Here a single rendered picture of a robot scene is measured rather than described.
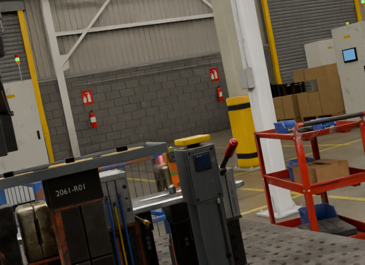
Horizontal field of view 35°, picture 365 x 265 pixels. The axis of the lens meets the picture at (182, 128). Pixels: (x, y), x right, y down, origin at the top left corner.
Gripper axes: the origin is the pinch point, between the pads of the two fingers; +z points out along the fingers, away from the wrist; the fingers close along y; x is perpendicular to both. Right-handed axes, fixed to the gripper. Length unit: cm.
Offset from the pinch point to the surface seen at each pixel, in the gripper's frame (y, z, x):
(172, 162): 56, 15, -37
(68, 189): -0.8, 9.8, -9.9
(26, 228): 14.5, 17.8, 1.2
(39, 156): 836, 45, 80
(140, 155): -1.0, 6.3, -24.3
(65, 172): -3.7, 6.3, -10.2
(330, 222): 240, 95, -151
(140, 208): 30.5, 21.8, -23.8
